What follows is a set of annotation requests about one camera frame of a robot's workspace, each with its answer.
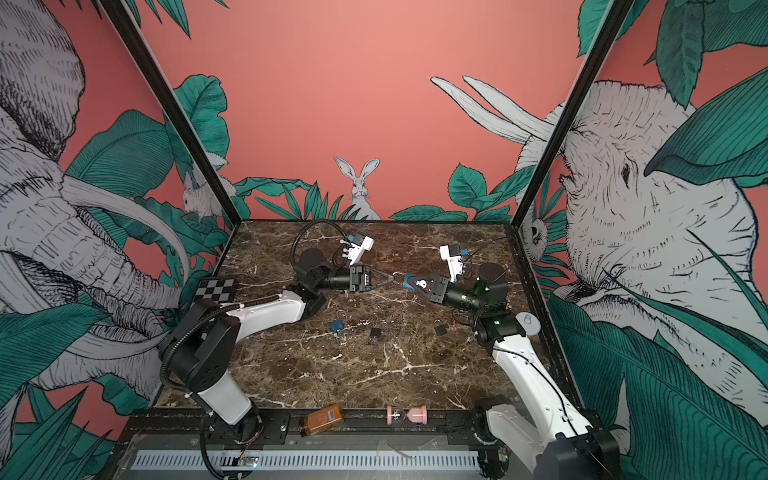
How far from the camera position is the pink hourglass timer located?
0.75 meters

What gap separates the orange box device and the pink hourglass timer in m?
0.13

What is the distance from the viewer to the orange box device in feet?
2.39

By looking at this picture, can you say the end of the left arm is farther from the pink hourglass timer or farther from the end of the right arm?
the pink hourglass timer

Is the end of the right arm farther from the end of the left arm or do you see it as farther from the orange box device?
the orange box device
